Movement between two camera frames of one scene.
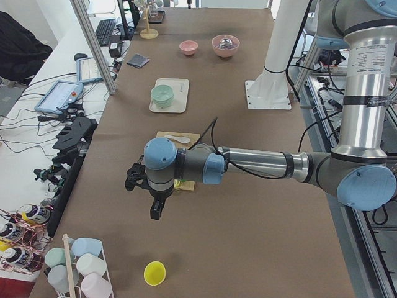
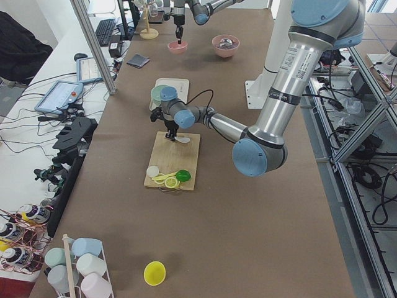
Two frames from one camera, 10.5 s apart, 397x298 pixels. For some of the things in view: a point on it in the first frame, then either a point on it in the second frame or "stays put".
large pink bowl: x=225 y=45 stays put
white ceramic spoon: x=180 y=139 stays put
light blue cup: x=81 y=246 stays put
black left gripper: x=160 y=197 → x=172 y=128
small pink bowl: x=188 y=47 → x=177 y=48
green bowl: x=162 y=96 stays put
